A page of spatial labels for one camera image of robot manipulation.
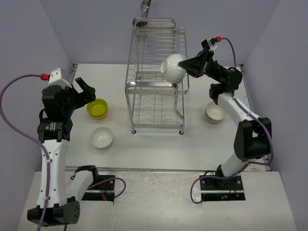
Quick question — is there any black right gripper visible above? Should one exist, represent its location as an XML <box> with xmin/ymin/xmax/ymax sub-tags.
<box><xmin>178</xmin><ymin>48</ymin><xmax>227</xmax><ymax>82</ymax></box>

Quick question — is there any large white bowl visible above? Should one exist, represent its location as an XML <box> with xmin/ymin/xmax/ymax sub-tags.
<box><xmin>161</xmin><ymin>53</ymin><xmax>186</xmax><ymax>85</ymax></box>
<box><xmin>90</xmin><ymin>127</ymin><xmax>114</xmax><ymax>149</ymax></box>

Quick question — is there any green bowl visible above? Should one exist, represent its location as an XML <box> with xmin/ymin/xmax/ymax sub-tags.
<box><xmin>87</xmin><ymin>98</ymin><xmax>108</xmax><ymax>116</ymax></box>

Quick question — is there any orange bowl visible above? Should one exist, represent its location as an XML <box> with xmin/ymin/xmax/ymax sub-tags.
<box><xmin>90</xmin><ymin>111</ymin><xmax>108</xmax><ymax>119</ymax></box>

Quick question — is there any small white bowl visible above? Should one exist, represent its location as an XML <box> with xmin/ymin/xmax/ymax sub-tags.
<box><xmin>205</xmin><ymin>102</ymin><xmax>227</xmax><ymax>120</ymax></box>

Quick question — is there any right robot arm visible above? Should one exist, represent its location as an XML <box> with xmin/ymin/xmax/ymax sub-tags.
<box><xmin>179</xmin><ymin>50</ymin><xmax>274</xmax><ymax>189</ymax></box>

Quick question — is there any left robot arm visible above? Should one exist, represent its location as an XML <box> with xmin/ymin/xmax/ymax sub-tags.
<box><xmin>27</xmin><ymin>77</ymin><xmax>100</xmax><ymax>229</ymax></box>

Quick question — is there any stainless steel dish rack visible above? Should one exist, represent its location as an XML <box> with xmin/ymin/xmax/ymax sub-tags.
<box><xmin>125</xmin><ymin>17</ymin><xmax>190</xmax><ymax>134</ymax></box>

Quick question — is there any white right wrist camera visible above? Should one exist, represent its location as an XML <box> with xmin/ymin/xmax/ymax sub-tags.
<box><xmin>201</xmin><ymin>36</ymin><xmax>222</xmax><ymax>52</ymax></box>

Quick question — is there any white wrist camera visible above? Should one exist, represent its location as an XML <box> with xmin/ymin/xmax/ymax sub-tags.
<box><xmin>40</xmin><ymin>68</ymin><xmax>72</xmax><ymax>89</ymax></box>
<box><xmin>201</xmin><ymin>36</ymin><xmax>222</xmax><ymax>52</ymax></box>

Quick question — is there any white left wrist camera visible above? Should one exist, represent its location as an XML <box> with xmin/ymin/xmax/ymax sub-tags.
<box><xmin>40</xmin><ymin>68</ymin><xmax>72</xmax><ymax>89</ymax></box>

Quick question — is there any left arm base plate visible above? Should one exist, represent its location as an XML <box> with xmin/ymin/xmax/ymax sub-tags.
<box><xmin>82</xmin><ymin>175</ymin><xmax>115</xmax><ymax>202</ymax></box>

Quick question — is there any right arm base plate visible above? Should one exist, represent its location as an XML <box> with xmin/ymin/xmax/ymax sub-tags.
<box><xmin>199</xmin><ymin>176</ymin><xmax>245</xmax><ymax>202</ymax></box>

